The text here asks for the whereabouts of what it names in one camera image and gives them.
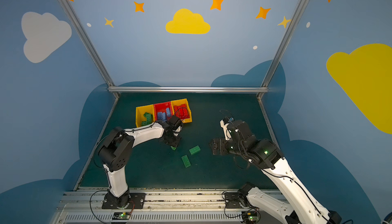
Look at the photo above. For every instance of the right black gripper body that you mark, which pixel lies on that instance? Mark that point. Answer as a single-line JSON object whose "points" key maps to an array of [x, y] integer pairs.
{"points": [[219, 146]]}

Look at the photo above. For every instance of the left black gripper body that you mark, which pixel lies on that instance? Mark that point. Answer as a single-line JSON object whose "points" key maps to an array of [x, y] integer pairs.
{"points": [[170, 139]]}

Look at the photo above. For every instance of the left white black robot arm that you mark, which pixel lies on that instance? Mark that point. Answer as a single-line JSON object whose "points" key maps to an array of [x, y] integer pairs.
{"points": [[115, 152]]}

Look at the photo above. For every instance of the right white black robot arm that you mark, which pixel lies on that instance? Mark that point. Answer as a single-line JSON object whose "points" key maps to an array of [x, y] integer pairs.
{"points": [[301, 206]]}

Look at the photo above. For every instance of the red plastic bin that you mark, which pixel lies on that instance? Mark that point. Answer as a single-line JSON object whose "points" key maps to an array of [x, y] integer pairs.
{"points": [[163, 111]]}

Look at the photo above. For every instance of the right yellow plastic bin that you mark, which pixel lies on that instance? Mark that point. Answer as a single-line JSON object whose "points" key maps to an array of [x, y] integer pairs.
{"points": [[183, 101]]}

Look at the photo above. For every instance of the yellow plastic bin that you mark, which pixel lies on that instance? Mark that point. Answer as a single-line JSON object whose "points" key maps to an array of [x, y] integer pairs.
{"points": [[183, 101], [140, 114]]}

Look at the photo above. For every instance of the left yellow plastic bin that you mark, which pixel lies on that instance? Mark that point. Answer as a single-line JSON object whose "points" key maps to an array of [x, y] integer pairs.
{"points": [[140, 114]]}

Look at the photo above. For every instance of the right green circuit board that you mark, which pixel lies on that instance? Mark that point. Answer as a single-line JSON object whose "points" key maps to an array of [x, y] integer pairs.
{"points": [[250, 217]]}

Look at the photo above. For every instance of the green circuit board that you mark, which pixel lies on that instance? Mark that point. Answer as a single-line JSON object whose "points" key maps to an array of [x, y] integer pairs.
{"points": [[250, 217], [121, 216]]}

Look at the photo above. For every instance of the left green circuit board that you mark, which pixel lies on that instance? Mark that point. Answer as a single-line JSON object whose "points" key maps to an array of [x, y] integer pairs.
{"points": [[121, 216]]}

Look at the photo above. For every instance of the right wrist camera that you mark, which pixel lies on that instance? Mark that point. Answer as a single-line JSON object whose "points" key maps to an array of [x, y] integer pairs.
{"points": [[224, 124]]}

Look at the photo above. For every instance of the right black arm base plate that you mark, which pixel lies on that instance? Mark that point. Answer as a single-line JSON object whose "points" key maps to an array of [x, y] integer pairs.
{"points": [[234, 200]]}

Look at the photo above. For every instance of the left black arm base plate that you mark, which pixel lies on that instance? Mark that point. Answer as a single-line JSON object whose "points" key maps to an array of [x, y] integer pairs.
{"points": [[125, 201]]}

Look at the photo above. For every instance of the aluminium frame back bar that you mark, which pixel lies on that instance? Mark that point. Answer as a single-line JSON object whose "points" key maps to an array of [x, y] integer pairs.
{"points": [[140, 89]]}

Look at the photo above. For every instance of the aluminium frame right post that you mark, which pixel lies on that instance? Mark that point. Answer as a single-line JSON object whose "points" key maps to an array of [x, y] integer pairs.
{"points": [[297, 14]]}

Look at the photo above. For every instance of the aluminium frame post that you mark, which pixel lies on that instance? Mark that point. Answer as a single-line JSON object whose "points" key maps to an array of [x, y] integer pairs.
{"points": [[297, 14], [77, 24]]}

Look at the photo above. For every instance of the aluminium frame left post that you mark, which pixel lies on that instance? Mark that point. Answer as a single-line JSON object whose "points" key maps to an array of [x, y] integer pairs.
{"points": [[77, 24]]}

